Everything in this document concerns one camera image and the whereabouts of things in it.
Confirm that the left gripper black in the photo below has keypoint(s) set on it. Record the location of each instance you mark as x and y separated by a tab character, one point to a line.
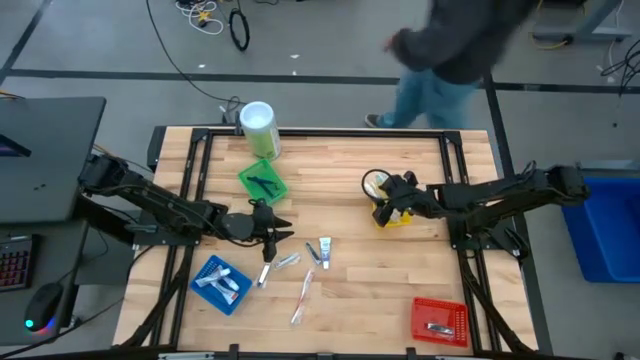
240	226

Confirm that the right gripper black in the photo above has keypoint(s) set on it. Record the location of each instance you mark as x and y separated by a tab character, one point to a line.
410	197

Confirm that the green white toothbrush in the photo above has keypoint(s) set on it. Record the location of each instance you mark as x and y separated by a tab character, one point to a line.
376	189

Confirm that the small black comb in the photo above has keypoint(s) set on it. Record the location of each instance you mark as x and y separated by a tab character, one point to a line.
259	180
269	190

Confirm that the white blue toothpaste tube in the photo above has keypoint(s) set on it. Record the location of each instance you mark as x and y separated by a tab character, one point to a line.
325	252

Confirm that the red white toothbrush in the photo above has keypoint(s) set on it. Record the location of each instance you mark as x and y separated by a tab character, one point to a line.
302	297

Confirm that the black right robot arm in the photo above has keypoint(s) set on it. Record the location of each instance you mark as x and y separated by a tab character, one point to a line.
500	200

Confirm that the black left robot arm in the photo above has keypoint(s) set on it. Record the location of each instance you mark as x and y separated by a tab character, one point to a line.
160	205

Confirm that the yellow plastic basket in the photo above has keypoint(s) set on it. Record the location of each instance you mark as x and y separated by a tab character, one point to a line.
402	221

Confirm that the green plastic basket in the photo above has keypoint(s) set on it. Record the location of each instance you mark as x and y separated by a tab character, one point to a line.
255	192

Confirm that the blue plastic basket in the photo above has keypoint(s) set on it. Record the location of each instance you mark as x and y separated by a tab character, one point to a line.
240	292

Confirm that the white red toothpaste tube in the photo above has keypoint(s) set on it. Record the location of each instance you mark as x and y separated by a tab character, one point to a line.
227	292
212	277

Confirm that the green white wipes canister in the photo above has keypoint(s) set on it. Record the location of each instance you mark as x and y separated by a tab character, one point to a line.
262	135

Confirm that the red plastic basket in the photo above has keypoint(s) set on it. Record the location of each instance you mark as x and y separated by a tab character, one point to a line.
440	310

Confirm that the person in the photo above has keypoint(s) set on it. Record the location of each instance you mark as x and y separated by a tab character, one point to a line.
465	40

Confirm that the large blue bin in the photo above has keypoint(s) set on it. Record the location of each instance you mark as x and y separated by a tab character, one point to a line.
605	230

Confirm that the black desk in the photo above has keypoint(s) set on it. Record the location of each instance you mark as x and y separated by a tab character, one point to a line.
50	160

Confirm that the black computer mouse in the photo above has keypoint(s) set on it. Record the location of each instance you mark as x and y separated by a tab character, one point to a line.
42	307

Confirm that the backlit black keyboard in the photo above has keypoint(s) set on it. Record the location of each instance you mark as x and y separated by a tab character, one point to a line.
15	262

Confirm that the black aluminium table frame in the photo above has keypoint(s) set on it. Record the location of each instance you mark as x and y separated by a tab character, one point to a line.
325	132

